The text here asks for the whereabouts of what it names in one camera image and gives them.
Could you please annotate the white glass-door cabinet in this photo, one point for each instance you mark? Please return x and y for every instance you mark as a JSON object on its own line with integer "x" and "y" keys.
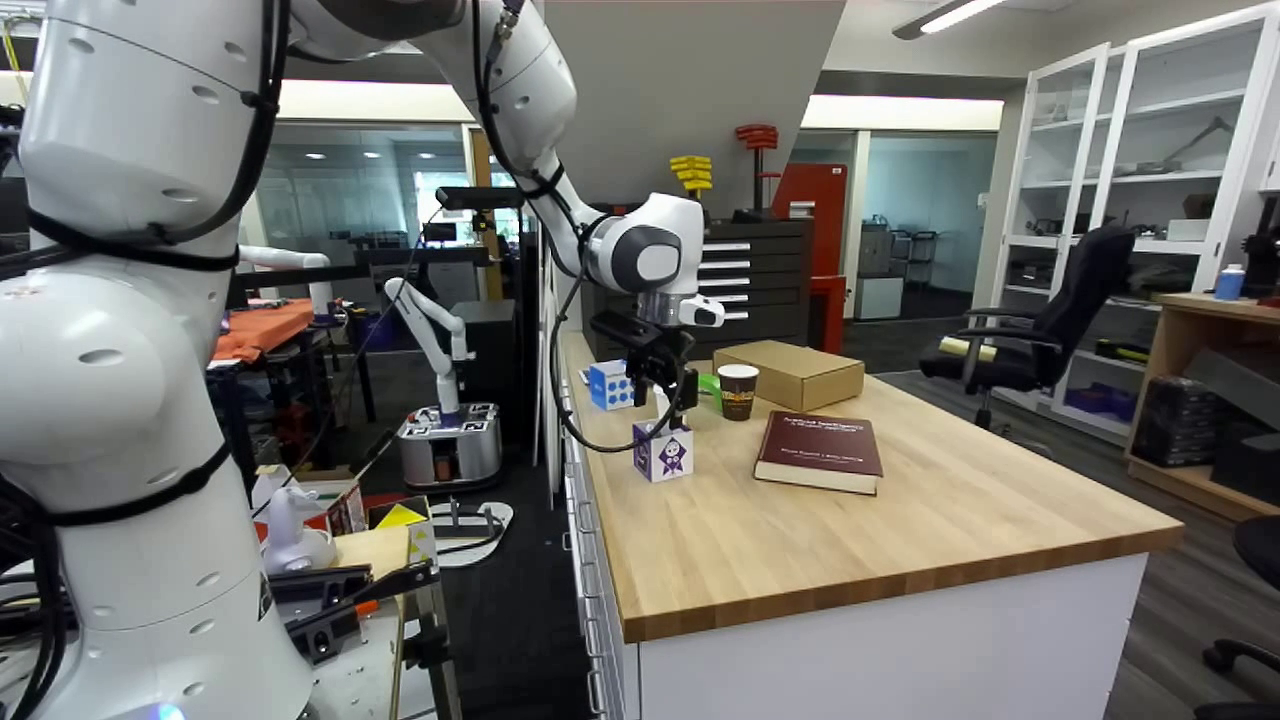
{"x": 1147, "y": 147}

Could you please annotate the small white robot arm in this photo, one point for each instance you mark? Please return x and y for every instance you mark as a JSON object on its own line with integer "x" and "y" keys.
{"x": 444, "y": 424}

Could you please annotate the white purple pen holder box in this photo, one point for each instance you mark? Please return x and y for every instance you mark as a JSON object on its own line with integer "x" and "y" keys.
{"x": 660, "y": 458}

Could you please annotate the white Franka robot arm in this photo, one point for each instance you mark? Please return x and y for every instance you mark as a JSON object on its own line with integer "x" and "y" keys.
{"x": 132, "y": 332}

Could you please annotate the wooden desk shelf unit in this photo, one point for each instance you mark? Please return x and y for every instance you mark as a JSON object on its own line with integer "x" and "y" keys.
{"x": 1200, "y": 402}

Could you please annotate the ceiling light strip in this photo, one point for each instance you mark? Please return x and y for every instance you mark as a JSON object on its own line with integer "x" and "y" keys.
{"x": 950, "y": 18}

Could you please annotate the cluttered side table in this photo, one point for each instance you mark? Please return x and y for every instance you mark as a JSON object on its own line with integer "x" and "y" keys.
{"x": 361, "y": 601}

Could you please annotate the brown paper cup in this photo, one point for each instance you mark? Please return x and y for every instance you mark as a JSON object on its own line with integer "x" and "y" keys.
{"x": 736, "y": 393}

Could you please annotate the yellow sign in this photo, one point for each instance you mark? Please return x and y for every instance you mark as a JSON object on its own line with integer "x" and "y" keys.
{"x": 695, "y": 175}

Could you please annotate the blue white cube block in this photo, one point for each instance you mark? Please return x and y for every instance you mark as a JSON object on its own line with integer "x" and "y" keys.
{"x": 611, "y": 386}

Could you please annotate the dark red hardcover book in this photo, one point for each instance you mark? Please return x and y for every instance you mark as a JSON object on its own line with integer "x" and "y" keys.
{"x": 822, "y": 448}

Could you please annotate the black drawer cabinet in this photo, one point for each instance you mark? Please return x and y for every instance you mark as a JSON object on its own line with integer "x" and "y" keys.
{"x": 755, "y": 286}

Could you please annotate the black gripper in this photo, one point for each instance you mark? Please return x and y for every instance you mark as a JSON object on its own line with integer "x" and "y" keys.
{"x": 640, "y": 345}

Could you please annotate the black mesh office chair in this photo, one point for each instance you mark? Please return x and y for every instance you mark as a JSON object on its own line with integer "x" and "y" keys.
{"x": 1054, "y": 320}

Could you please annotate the red cabinet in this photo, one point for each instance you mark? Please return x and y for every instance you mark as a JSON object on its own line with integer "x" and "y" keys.
{"x": 813, "y": 253}

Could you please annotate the brown cardboard box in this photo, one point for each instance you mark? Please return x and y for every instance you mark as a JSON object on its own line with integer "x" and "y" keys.
{"x": 803, "y": 372}

